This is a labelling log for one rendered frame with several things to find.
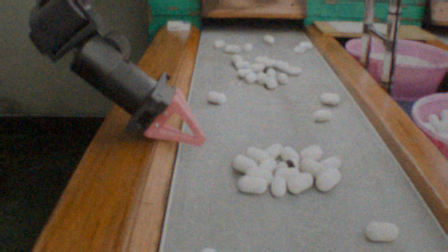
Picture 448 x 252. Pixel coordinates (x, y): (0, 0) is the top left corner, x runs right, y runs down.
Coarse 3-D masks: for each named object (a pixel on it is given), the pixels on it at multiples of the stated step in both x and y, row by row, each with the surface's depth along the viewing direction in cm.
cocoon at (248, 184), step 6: (240, 180) 53; (246, 180) 53; (252, 180) 53; (258, 180) 53; (264, 180) 53; (240, 186) 53; (246, 186) 53; (252, 186) 53; (258, 186) 53; (264, 186) 53; (246, 192) 54; (252, 192) 53; (258, 192) 53
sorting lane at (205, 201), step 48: (240, 48) 116; (288, 48) 117; (192, 96) 84; (240, 96) 84; (288, 96) 84; (240, 144) 66; (288, 144) 66; (336, 144) 66; (384, 144) 65; (192, 192) 54; (240, 192) 54; (288, 192) 54; (336, 192) 54; (384, 192) 53; (192, 240) 46; (240, 240) 46; (288, 240) 46; (336, 240) 45; (432, 240) 44
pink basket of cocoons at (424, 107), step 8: (432, 96) 76; (440, 96) 77; (416, 104) 72; (424, 104) 75; (432, 104) 77; (440, 104) 78; (416, 112) 72; (424, 112) 75; (432, 112) 77; (440, 112) 78; (416, 120) 67; (424, 120) 75; (424, 128) 64; (432, 136) 63; (440, 136) 61; (440, 144) 62; (440, 152) 63
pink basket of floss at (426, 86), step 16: (352, 48) 113; (384, 48) 118; (400, 48) 117; (416, 48) 115; (432, 48) 111; (400, 64) 95; (400, 80) 98; (416, 80) 97; (432, 80) 98; (400, 96) 100; (416, 96) 100
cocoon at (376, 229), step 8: (368, 224) 45; (376, 224) 44; (384, 224) 44; (392, 224) 44; (368, 232) 44; (376, 232) 44; (384, 232) 44; (392, 232) 44; (384, 240) 44; (392, 240) 44
